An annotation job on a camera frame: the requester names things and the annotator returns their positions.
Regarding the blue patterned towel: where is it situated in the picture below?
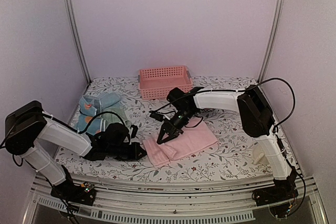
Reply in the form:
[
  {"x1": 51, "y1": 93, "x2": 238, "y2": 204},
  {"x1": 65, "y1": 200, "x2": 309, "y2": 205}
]
[{"x1": 76, "y1": 92, "x2": 121, "y2": 135}]

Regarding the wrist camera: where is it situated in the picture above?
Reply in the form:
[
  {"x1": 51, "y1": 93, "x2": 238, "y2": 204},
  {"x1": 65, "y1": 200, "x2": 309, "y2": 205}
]
[
  {"x1": 150, "y1": 111, "x2": 170, "y2": 122},
  {"x1": 129, "y1": 124, "x2": 139, "y2": 139}
]

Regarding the black cable at left base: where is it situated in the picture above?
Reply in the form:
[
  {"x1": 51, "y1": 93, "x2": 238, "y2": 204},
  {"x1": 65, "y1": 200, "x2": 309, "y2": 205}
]
[{"x1": 64, "y1": 202, "x2": 82, "y2": 224}]

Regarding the aluminium corner post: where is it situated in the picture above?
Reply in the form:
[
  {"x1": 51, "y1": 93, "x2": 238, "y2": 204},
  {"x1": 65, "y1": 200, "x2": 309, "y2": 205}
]
[
  {"x1": 64, "y1": 0, "x2": 92, "y2": 85},
  {"x1": 258, "y1": 0, "x2": 285, "y2": 82}
]

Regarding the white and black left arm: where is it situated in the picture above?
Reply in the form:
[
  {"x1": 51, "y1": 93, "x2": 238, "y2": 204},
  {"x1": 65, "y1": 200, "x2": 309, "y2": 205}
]
[{"x1": 1, "y1": 101, "x2": 147, "y2": 200}]

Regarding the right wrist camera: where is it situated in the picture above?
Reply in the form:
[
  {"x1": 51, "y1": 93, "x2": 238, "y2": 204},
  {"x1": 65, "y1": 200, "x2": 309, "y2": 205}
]
[{"x1": 150, "y1": 111, "x2": 170, "y2": 122}]

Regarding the left aluminium corner post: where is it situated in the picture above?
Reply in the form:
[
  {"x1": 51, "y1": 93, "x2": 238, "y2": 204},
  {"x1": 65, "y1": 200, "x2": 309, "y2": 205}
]
[{"x1": 64, "y1": 0, "x2": 92, "y2": 85}]

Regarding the right aluminium corner post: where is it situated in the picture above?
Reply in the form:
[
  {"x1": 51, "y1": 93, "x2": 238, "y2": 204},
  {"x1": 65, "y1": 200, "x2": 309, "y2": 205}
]
[{"x1": 258, "y1": 0, "x2": 285, "y2": 82}]

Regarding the green folded towel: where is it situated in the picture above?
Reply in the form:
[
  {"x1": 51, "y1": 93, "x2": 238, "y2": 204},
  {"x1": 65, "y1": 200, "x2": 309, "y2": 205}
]
[{"x1": 100, "y1": 106, "x2": 132, "y2": 127}]

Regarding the pink perforated plastic basket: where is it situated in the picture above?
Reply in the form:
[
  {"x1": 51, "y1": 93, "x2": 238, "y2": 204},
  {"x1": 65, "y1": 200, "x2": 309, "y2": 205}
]
[{"x1": 138, "y1": 65, "x2": 193, "y2": 100}]

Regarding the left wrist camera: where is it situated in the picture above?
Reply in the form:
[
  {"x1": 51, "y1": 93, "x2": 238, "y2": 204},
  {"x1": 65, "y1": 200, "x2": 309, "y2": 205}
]
[{"x1": 129, "y1": 124, "x2": 139, "y2": 139}]

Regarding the aluminium front rail frame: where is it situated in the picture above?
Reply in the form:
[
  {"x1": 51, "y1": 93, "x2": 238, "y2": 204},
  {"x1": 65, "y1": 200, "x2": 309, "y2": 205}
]
[{"x1": 25, "y1": 174, "x2": 329, "y2": 224}]

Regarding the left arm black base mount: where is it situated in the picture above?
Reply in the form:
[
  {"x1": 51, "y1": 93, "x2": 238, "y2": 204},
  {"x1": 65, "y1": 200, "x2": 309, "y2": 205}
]
[{"x1": 50, "y1": 175, "x2": 97, "y2": 206}]

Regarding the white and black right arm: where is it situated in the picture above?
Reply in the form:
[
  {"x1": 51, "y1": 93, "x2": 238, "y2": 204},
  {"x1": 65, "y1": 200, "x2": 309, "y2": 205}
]
[{"x1": 150, "y1": 85, "x2": 296, "y2": 201}]

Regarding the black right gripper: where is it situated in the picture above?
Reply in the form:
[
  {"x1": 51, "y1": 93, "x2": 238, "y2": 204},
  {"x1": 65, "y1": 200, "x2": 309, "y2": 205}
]
[{"x1": 157, "y1": 109, "x2": 196, "y2": 145}]

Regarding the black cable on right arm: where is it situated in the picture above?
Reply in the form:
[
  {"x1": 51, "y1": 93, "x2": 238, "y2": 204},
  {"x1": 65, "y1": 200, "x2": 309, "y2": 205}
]
[{"x1": 152, "y1": 77, "x2": 296, "y2": 130}]

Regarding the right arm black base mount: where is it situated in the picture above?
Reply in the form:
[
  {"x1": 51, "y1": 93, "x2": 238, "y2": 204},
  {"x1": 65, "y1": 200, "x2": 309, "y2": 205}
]
[{"x1": 251, "y1": 172, "x2": 299, "y2": 219}]

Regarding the pink towel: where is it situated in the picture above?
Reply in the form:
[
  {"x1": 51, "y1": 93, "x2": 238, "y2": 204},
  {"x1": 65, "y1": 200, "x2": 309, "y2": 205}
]
[{"x1": 143, "y1": 122, "x2": 218, "y2": 168}]

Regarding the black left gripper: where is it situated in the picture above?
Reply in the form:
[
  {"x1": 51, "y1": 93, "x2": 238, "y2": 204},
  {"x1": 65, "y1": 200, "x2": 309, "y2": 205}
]
[{"x1": 108, "y1": 142, "x2": 148, "y2": 162}]

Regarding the cream ceramic mug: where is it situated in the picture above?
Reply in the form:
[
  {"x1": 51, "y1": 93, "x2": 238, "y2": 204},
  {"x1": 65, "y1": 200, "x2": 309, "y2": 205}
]
[{"x1": 253, "y1": 145, "x2": 269, "y2": 165}]

